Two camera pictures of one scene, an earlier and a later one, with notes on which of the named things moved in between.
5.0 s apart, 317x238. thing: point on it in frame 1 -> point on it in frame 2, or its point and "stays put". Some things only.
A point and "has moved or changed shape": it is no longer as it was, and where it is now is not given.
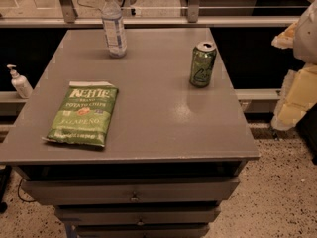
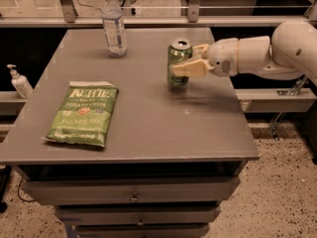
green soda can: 202,64 has moved or changed shape
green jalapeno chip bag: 83,113 stays put
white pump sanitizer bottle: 21,84 stays put
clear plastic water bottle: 113,23 stays put
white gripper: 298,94 -> 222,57
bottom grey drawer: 143,231 stays put
